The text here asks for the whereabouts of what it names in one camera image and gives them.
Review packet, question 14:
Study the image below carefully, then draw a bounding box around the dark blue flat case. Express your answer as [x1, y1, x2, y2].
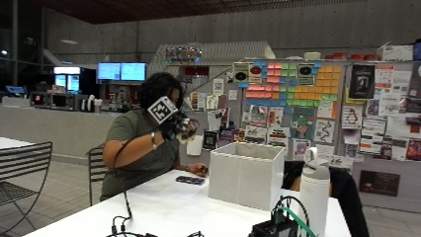
[175, 175, 207, 187]

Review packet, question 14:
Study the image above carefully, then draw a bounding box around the white marker cube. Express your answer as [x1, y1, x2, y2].
[147, 95, 179, 125]

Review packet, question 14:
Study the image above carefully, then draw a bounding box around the white fabric storage box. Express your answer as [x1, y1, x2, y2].
[207, 141, 288, 212]

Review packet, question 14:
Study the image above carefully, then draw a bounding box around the person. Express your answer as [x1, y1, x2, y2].
[99, 72, 211, 202]

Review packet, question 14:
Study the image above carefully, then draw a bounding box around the pair of blue screens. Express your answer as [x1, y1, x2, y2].
[97, 61, 148, 82]

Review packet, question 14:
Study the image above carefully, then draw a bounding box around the black electronic device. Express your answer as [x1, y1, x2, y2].
[247, 216, 306, 237]

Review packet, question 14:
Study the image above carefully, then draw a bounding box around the black slatted metal chair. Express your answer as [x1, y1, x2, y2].
[86, 143, 110, 207]
[0, 141, 54, 235]

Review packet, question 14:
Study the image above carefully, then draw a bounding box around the white water bottle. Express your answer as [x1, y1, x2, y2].
[299, 146, 332, 237]

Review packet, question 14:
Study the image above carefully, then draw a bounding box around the group of colourful sticky notes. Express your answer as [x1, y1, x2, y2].
[238, 60, 344, 116]

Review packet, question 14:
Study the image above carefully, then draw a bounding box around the grey service counter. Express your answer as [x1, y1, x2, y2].
[0, 105, 126, 160]

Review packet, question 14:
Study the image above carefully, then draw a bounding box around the lit drinks fridge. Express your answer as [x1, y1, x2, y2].
[53, 66, 83, 94]

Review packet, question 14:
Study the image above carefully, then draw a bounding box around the grey microwave oven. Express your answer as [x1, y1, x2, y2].
[30, 91, 90, 112]

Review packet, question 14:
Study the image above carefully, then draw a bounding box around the chair with black jacket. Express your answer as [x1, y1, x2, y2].
[282, 160, 371, 237]

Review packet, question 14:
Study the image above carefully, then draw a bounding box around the dark framed picture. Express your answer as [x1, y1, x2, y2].
[359, 169, 402, 198]

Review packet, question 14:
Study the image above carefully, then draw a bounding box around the white round table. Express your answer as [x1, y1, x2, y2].
[0, 135, 37, 150]

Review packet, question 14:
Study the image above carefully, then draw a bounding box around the black poster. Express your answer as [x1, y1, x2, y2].
[348, 64, 376, 101]

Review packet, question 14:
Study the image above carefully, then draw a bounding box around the grey notice board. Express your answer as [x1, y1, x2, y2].
[182, 58, 421, 213]

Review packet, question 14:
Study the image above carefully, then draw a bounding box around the row of red containers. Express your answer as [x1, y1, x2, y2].
[324, 51, 382, 62]

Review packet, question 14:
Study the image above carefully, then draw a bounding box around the white cardboard box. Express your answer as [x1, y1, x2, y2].
[375, 40, 415, 62]

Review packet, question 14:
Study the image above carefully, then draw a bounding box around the black glove cable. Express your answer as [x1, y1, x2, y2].
[104, 128, 176, 237]

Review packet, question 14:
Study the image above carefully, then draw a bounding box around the string of coloured lights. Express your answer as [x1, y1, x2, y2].
[163, 45, 204, 65]

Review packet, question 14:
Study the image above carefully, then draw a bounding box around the green cable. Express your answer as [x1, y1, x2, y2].
[279, 205, 319, 237]

